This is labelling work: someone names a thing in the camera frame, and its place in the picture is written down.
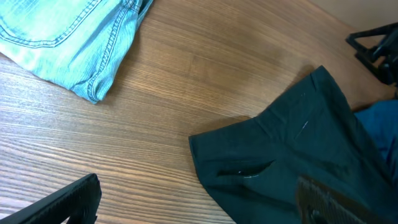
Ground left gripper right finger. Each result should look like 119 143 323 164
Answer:
295 175 389 224

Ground folded light blue jeans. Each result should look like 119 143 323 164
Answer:
1 0 153 103

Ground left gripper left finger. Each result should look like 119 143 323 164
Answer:
1 174 102 224

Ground black shorts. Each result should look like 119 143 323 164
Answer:
189 67 397 223

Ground blue short-sleeve shirt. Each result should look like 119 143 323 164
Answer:
355 100 397 185

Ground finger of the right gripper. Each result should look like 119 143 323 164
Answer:
346 23 397 85

